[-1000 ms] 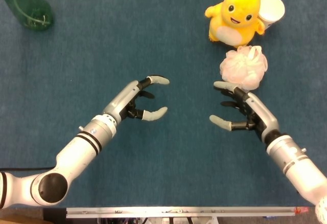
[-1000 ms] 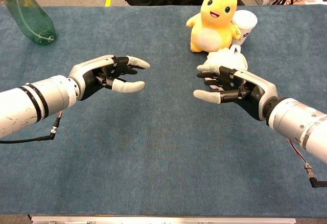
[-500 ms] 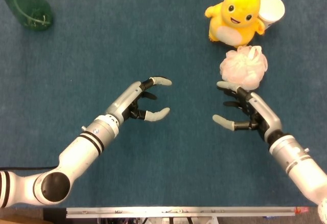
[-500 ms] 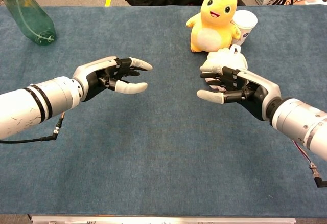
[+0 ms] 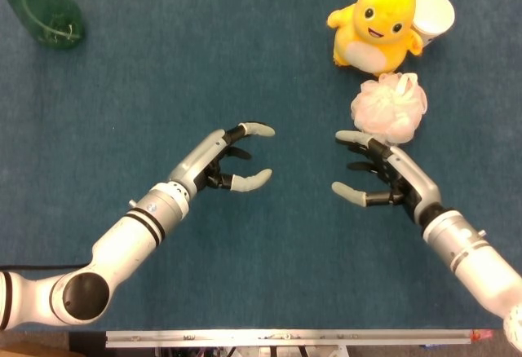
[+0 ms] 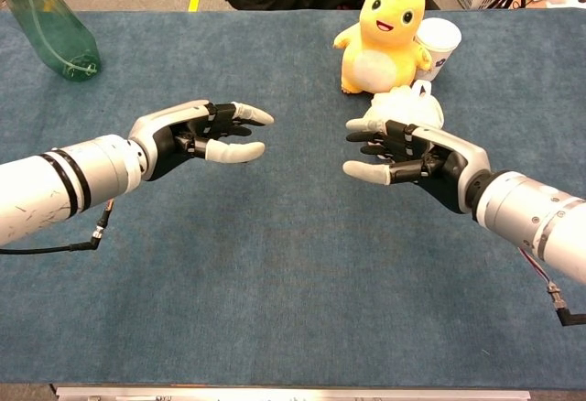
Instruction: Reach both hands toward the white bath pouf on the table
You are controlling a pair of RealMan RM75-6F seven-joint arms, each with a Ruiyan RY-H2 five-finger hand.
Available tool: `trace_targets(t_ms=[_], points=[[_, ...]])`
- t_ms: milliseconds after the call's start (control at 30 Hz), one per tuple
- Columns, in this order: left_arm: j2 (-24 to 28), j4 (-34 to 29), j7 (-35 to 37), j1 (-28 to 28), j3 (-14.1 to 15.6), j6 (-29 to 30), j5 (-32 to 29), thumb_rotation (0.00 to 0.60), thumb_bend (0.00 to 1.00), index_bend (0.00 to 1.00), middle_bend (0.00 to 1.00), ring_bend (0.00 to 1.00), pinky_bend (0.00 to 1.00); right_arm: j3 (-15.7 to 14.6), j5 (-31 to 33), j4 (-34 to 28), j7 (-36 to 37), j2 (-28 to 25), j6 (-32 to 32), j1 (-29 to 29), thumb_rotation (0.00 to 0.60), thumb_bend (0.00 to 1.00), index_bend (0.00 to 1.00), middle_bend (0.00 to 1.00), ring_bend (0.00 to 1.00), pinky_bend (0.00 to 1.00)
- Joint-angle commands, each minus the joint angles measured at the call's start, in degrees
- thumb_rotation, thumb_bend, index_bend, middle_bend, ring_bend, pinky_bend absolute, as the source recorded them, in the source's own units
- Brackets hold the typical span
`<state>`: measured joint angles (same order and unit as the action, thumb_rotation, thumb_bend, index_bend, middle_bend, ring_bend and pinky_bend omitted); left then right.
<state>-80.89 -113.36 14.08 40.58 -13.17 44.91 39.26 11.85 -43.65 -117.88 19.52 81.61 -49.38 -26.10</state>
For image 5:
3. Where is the pink mesh bath sponge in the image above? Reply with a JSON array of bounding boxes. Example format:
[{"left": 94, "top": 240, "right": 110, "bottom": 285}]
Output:
[{"left": 350, "top": 72, "right": 429, "bottom": 146}]

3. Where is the teal felt table mat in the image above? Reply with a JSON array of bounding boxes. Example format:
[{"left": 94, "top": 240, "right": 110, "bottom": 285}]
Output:
[{"left": 0, "top": 0, "right": 522, "bottom": 333}]

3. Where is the aluminium table edge rail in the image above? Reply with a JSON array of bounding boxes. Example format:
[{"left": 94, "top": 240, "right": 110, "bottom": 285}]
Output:
[{"left": 104, "top": 329, "right": 476, "bottom": 349}]

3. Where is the yellow duck plush toy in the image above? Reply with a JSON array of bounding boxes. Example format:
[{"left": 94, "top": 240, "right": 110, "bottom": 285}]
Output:
[{"left": 326, "top": 0, "right": 424, "bottom": 75}]

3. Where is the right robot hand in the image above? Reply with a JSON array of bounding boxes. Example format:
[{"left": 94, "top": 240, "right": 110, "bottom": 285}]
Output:
[{"left": 331, "top": 130, "right": 453, "bottom": 226}]

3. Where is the white paper cup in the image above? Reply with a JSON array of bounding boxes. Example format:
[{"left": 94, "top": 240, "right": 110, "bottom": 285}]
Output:
[{"left": 410, "top": 0, "right": 456, "bottom": 48}]

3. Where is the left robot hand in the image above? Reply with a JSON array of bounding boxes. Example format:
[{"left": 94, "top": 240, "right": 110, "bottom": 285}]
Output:
[{"left": 167, "top": 121, "right": 276, "bottom": 197}]

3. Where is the green glass bottle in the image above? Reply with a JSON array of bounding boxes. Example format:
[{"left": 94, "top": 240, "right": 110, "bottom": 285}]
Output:
[{"left": 0, "top": 0, "right": 86, "bottom": 51}]

